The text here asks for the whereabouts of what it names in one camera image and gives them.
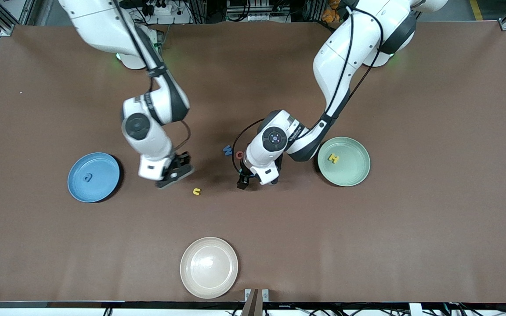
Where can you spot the blue plate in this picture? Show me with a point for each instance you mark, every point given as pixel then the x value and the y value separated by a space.
pixel 93 188

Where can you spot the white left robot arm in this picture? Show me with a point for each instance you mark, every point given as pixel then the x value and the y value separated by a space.
pixel 349 48

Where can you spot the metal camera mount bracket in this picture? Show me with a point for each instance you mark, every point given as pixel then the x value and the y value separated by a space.
pixel 256 300

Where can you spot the red foam letter G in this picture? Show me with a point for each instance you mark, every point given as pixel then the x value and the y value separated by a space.
pixel 239 154

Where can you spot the green plate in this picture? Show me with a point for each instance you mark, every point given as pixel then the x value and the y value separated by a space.
pixel 349 173

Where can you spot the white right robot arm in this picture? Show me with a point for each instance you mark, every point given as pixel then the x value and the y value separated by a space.
pixel 103 26

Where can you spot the long white power strip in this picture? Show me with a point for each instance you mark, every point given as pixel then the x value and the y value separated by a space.
pixel 257 17

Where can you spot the brown table cover mat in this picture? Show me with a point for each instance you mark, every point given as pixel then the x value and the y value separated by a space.
pixel 279 228

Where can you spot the yellow foam letter u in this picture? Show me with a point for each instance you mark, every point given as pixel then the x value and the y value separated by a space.
pixel 196 191

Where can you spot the blue foam letter a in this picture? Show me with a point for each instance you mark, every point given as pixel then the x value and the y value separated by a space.
pixel 87 177

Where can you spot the orange bag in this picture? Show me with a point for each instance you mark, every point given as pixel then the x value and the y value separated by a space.
pixel 330 16

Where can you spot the yellow foam letter H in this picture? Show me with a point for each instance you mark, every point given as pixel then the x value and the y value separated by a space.
pixel 333 158

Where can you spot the blue foam letter W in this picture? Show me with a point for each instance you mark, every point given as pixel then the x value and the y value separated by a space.
pixel 228 150

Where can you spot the white power strip with plugs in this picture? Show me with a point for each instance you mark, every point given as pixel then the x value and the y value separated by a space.
pixel 178 18

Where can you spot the beige plate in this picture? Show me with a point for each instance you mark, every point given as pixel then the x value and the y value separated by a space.
pixel 209 267

